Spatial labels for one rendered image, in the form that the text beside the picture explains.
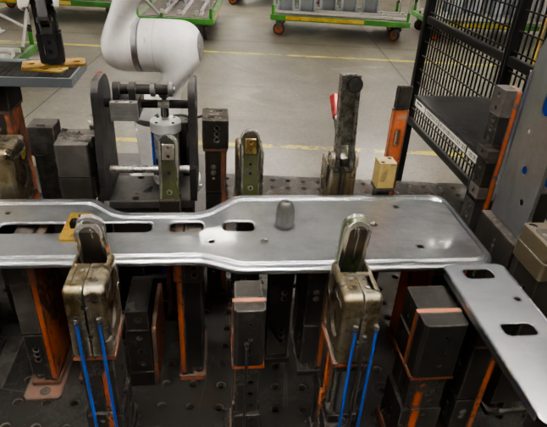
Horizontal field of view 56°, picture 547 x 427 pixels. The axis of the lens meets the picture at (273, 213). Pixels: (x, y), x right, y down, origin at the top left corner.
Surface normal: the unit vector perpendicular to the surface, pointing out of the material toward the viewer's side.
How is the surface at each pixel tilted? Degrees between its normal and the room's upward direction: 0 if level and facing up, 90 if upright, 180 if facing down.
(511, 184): 90
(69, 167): 90
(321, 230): 0
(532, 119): 90
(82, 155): 90
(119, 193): 0
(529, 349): 0
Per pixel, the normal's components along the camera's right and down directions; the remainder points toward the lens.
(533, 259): -0.99, -0.01
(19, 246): 0.05, -0.86
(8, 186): 0.10, 0.51
